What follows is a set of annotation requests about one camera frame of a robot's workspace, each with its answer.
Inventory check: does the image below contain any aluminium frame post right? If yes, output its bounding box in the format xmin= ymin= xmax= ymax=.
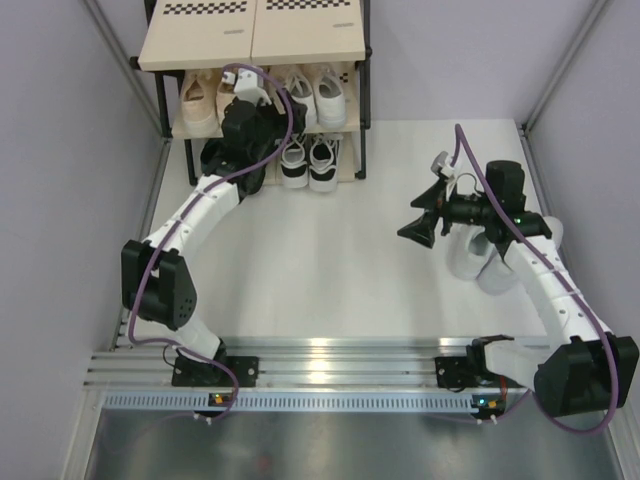
xmin=519 ymin=0 xmax=614 ymax=139

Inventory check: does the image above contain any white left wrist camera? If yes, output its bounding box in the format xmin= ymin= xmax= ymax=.
xmin=222 ymin=69 xmax=271 ymax=106

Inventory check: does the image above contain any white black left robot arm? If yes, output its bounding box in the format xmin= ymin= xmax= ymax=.
xmin=121 ymin=96 xmax=307 ymax=387

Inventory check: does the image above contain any white grey sneaker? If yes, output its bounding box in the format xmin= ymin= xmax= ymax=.
xmin=283 ymin=65 xmax=317 ymax=129
xmin=312 ymin=64 xmax=347 ymax=131

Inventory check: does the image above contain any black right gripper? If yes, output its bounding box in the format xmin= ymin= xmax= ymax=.
xmin=398 ymin=177 xmax=496 ymax=248

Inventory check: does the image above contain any aluminium frame post left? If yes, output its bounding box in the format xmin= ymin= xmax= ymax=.
xmin=81 ymin=0 xmax=160 ymax=129

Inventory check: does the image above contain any black beige shoe shelf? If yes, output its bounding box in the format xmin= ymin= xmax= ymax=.
xmin=132 ymin=1 xmax=371 ymax=184

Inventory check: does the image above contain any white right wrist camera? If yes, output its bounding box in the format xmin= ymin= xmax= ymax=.
xmin=431 ymin=151 xmax=460 ymax=198

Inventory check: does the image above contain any green loafer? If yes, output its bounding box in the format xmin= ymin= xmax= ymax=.
xmin=237 ymin=167 xmax=266 ymax=199
xmin=200 ymin=138 xmax=225 ymax=176

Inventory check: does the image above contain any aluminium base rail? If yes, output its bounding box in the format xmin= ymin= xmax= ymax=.
xmin=82 ymin=334 xmax=626 ymax=421

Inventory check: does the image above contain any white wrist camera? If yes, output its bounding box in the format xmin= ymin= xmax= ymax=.
xmin=431 ymin=151 xmax=460 ymax=198
xmin=222 ymin=69 xmax=271 ymax=106

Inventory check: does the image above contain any white leather sneaker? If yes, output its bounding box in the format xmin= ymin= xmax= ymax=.
xmin=447 ymin=225 xmax=495 ymax=281
xmin=476 ymin=216 xmax=564 ymax=295

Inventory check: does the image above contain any aluminium frame post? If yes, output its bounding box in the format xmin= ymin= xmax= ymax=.
xmin=519 ymin=0 xmax=614 ymax=139
xmin=81 ymin=0 xmax=160 ymax=129

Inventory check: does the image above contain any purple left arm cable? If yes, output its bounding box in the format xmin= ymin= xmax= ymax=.
xmin=127 ymin=63 xmax=296 ymax=426

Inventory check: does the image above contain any black white sneaker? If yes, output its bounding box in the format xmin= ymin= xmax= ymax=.
xmin=309 ymin=133 xmax=343 ymax=193
xmin=279 ymin=134 xmax=309 ymax=189

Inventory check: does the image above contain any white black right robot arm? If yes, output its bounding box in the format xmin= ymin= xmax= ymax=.
xmin=398 ymin=153 xmax=639 ymax=417

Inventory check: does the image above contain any beige lace sneaker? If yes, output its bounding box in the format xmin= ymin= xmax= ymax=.
xmin=180 ymin=69 xmax=220 ymax=137
xmin=216 ymin=69 xmax=237 ymax=125

